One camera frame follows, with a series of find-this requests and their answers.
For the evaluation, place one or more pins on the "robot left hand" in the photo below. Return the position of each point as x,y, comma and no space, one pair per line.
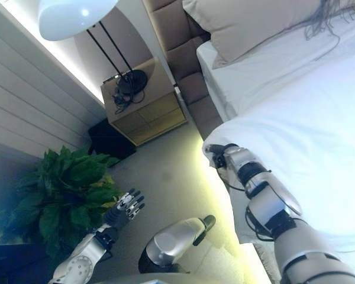
127,207

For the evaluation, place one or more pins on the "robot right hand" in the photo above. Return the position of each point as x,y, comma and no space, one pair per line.
217,152

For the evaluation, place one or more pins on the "white duvet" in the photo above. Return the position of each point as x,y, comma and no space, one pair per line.
298,148

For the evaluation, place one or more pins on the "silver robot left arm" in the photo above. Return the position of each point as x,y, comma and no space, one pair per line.
83,260

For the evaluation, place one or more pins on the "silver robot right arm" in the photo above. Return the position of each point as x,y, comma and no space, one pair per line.
263,192

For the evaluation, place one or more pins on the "silver robot left leg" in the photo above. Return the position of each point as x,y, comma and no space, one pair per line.
171,239

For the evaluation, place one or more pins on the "green potted plant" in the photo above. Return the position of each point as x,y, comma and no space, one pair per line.
71,183

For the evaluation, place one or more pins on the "black box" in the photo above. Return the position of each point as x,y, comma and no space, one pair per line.
109,142

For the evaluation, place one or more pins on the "wooden nightstand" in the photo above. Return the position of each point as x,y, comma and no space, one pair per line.
154,118

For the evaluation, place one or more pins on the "silver robot torso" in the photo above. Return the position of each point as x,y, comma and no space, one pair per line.
154,279

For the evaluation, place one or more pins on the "tufted upholstered headboard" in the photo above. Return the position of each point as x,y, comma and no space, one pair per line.
177,59

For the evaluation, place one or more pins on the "beige pillow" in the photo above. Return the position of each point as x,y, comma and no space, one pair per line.
239,23

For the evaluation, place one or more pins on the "white shade table lamp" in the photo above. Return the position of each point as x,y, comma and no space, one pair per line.
77,17

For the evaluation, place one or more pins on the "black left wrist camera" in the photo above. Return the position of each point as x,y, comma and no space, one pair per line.
106,236

